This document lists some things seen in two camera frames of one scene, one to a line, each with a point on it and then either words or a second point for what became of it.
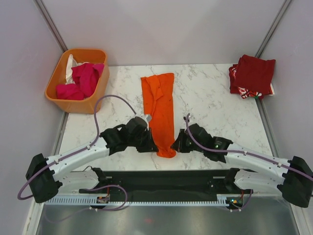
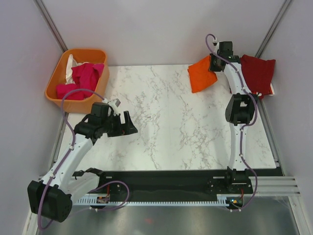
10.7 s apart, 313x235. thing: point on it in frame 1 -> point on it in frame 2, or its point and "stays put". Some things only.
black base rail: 167,183 stays put
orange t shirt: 157,96 -> 201,77
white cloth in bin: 71,63 stays put
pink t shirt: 85,76 stays put
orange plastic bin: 87,106 stays put
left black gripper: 149,146 -> 122,129
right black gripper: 178,145 -> 211,67
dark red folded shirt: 255,73 stays put
